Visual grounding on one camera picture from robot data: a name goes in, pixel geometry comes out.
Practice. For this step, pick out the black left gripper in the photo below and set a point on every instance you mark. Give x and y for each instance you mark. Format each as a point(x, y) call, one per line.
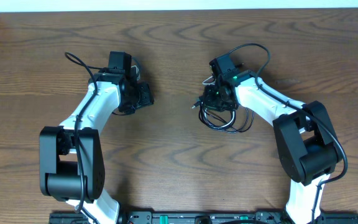
point(147, 98)

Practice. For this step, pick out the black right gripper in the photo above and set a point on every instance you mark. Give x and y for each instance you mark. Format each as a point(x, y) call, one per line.
point(208, 101)

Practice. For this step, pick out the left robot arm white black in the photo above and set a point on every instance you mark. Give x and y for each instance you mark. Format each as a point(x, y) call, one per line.
point(71, 160)

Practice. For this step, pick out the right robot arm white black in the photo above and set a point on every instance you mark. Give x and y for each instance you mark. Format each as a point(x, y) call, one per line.
point(308, 148)

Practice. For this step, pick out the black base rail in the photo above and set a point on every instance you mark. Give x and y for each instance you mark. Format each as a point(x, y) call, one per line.
point(256, 217)

